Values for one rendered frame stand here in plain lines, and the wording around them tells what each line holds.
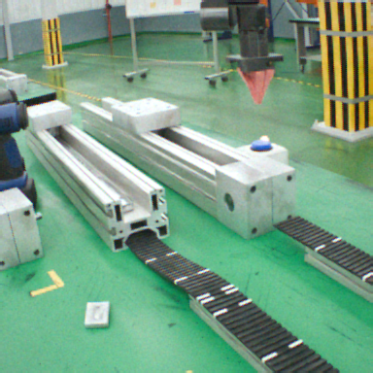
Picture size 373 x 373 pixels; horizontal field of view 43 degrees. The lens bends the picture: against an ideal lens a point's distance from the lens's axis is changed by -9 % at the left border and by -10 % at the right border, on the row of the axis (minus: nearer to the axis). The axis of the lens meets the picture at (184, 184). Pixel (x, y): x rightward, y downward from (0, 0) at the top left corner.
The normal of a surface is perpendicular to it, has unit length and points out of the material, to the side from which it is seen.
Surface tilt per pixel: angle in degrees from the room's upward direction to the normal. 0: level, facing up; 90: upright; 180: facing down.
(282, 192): 90
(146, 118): 90
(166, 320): 0
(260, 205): 90
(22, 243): 90
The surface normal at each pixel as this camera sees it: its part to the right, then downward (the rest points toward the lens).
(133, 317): -0.09, -0.93
